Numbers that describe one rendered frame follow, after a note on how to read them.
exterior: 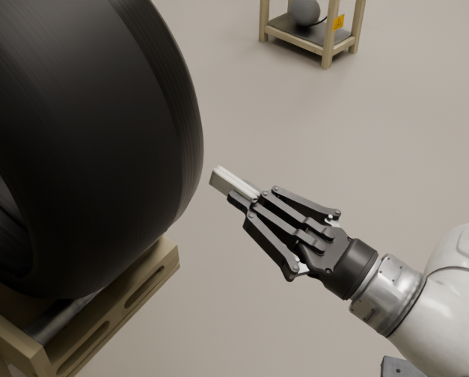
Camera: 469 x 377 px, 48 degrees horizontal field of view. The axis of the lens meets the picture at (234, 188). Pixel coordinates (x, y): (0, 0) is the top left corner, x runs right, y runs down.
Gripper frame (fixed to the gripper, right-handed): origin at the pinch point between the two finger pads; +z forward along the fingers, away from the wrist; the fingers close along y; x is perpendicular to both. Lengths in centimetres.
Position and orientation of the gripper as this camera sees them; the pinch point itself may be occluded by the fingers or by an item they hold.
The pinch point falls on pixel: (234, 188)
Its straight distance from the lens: 70.1
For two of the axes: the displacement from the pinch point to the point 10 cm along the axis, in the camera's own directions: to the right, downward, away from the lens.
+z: -8.0, -5.5, 2.3
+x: -2.2, 6.3, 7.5
